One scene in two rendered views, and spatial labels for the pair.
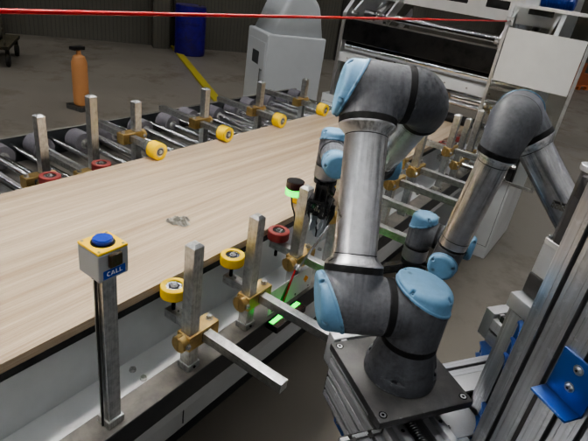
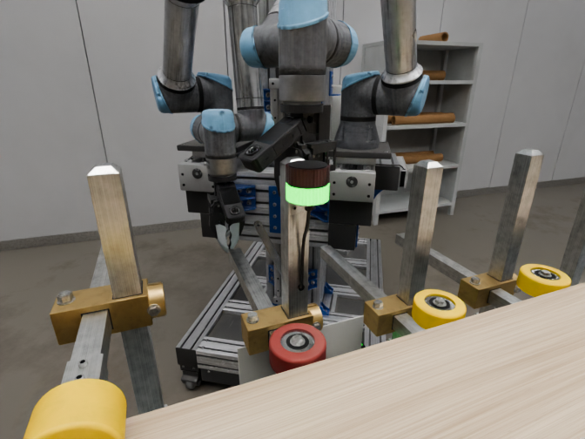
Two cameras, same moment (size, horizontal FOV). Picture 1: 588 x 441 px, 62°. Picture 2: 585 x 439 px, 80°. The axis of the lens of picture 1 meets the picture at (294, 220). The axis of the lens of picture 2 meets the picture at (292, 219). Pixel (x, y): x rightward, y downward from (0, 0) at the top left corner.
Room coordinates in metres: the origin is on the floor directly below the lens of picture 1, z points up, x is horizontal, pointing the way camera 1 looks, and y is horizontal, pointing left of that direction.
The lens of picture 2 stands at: (1.89, 0.28, 1.24)
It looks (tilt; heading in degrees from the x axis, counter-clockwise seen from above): 21 degrees down; 217
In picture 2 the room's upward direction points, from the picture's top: straight up
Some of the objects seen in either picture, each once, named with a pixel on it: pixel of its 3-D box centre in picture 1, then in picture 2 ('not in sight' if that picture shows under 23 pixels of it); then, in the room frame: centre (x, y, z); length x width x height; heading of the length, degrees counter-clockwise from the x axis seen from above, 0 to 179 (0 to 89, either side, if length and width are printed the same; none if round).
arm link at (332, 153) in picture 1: (340, 161); (321, 43); (1.29, -0.10, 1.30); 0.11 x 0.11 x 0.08; 6
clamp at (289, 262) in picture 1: (297, 257); (283, 326); (1.50, -0.04, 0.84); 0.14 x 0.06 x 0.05; 148
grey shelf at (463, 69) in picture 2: not in sight; (411, 135); (-1.48, -0.85, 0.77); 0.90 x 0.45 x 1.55; 145
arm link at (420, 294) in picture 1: (415, 307); (361, 93); (0.80, -0.26, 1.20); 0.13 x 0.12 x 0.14; 96
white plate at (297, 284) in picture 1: (291, 289); (304, 351); (1.44, -0.03, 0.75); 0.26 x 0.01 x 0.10; 148
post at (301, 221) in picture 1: (297, 248); (294, 297); (1.48, -0.03, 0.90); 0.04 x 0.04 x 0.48; 58
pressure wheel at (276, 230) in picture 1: (276, 241); (297, 369); (1.57, 0.05, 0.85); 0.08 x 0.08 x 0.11
